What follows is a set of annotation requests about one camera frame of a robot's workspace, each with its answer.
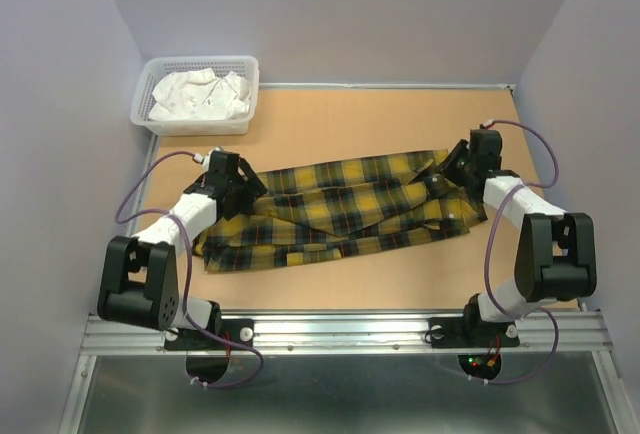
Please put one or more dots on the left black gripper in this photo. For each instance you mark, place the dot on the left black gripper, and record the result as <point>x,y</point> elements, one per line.
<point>252,189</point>

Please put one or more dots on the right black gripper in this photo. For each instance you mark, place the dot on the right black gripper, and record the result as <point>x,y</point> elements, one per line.
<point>446,166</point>

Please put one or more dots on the yellow plaid long sleeve shirt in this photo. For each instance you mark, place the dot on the yellow plaid long sleeve shirt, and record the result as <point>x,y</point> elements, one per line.
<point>340,209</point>

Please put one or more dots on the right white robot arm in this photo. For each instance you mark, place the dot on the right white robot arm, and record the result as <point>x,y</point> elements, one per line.
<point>555,256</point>

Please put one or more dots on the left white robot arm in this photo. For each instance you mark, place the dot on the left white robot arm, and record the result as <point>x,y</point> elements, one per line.
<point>139,284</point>

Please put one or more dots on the white long sleeve shirt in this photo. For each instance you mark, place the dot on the white long sleeve shirt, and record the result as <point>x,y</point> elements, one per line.
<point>200,96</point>

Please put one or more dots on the white perforated plastic basket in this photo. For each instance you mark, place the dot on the white perforated plastic basket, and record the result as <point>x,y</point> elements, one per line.
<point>157,68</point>

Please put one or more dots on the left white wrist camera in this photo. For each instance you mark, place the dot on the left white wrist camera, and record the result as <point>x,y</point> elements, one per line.
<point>204,159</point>

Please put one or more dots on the aluminium mounting rail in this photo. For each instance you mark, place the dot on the aluminium mounting rail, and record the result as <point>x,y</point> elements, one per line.
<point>335,333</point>

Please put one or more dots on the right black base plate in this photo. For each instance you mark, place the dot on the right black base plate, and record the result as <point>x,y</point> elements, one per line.
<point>454,332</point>

